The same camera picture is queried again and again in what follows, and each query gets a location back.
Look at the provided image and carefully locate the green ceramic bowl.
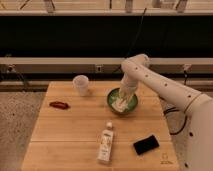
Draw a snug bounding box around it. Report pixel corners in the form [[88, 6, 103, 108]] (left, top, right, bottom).
[[107, 88, 138, 115]]

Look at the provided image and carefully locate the black rectangular sponge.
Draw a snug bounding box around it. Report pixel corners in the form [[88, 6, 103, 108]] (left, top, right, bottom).
[[133, 135, 159, 155]]

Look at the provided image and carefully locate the clear plastic cup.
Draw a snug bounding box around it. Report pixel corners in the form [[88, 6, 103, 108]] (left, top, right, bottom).
[[73, 75, 89, 96]]

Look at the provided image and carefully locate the white sponge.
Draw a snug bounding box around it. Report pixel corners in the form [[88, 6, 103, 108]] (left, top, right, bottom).
[[112, 98, 128, 112]]

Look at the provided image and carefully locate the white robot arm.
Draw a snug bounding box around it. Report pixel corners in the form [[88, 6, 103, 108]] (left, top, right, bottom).
[[121, 54, 213, 171]]

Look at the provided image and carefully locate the white plastic bottle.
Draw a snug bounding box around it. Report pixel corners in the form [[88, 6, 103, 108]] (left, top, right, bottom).
[[97, 122, 114, 163]]

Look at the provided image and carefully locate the wooden table board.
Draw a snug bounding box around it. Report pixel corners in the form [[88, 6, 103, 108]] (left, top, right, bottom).
[[22, 81, 179, 171]]

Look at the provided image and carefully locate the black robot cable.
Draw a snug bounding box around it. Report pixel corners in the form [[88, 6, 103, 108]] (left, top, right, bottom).
[[163, 105, 188, 136]]

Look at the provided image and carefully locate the red chili pepper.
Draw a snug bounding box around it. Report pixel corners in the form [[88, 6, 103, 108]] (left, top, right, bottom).
[[49, 101, 70, 110]]

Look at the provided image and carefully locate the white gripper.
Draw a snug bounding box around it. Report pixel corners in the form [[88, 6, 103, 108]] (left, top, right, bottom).
[[119, 79, 137, 102]]

